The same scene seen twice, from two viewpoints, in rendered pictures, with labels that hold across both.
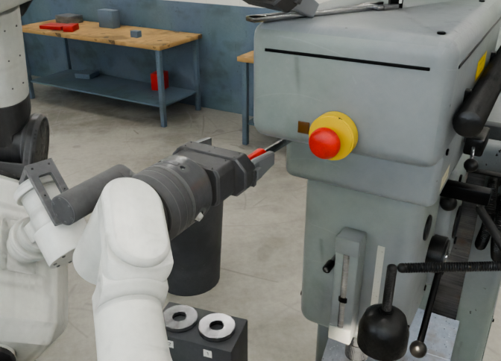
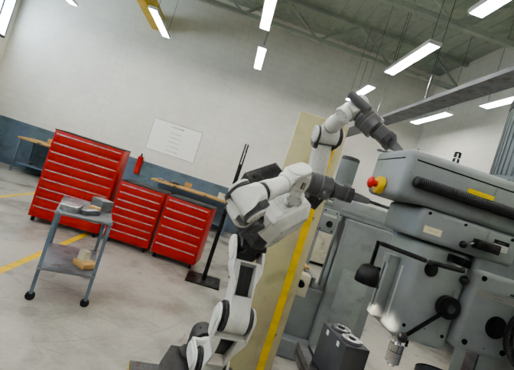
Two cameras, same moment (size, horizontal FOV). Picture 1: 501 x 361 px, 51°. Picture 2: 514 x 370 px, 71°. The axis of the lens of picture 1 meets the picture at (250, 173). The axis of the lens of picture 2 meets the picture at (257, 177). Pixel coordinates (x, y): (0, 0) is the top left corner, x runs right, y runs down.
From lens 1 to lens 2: 1.03 m
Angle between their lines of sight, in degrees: 60
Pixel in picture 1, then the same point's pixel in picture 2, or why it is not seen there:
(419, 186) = (413, 224)
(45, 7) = not seen: hidden behind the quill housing
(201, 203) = (326, 187)
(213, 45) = not seen: outside the picture
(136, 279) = (287, 173)
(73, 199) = not seen: hidden behind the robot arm
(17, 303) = (274, 207)
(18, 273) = (281, 204)
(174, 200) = (317, 177)
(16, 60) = (323, 160)
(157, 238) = (300, 171)
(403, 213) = (413, 247)
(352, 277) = (383, 274)
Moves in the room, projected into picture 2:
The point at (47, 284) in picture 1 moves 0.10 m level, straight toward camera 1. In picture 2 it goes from (285, 212) to (274, 210)
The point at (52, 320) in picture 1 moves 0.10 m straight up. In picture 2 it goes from (278, 218) to (285, 195)
